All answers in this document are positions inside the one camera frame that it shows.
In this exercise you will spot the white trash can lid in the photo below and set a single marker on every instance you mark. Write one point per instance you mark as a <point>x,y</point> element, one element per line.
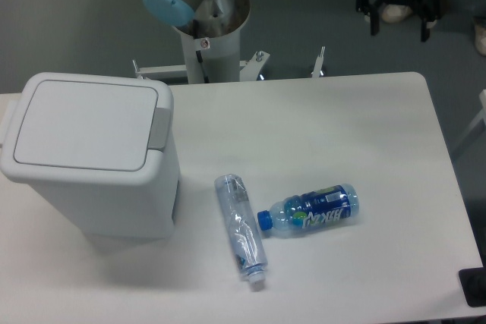
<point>86,125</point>

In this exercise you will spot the grey lid push button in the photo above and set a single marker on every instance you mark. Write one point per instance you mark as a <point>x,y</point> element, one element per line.
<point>160,128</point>

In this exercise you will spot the blue labelled drink bottle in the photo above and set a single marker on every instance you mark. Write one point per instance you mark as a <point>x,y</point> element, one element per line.
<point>317,210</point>

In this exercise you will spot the crushed clear plastic bottle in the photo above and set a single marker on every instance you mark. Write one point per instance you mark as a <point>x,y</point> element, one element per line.
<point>241,227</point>

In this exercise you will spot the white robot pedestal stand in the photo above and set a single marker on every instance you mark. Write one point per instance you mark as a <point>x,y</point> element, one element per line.
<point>210,60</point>

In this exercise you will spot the white frame at right edge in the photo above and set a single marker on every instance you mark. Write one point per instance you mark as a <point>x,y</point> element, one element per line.
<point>472,132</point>

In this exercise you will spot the white shoe at edge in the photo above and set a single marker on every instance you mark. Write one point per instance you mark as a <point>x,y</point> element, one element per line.
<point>479,25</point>

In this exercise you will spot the black clamp at table edge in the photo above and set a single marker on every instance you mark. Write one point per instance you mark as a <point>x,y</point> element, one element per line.
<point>473,286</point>

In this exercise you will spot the white plastic trash can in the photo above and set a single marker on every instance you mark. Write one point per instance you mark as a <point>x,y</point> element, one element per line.
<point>114,203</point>

